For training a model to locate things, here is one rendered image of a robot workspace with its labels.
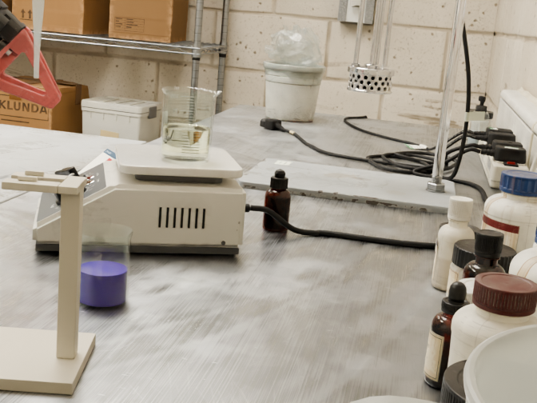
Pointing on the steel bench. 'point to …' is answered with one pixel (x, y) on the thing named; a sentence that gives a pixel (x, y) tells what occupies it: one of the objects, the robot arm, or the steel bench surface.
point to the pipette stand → (42, 346)
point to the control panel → (48, 207)
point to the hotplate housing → (161, 213)
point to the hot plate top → (157, 167)
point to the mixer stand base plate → (352, 185)
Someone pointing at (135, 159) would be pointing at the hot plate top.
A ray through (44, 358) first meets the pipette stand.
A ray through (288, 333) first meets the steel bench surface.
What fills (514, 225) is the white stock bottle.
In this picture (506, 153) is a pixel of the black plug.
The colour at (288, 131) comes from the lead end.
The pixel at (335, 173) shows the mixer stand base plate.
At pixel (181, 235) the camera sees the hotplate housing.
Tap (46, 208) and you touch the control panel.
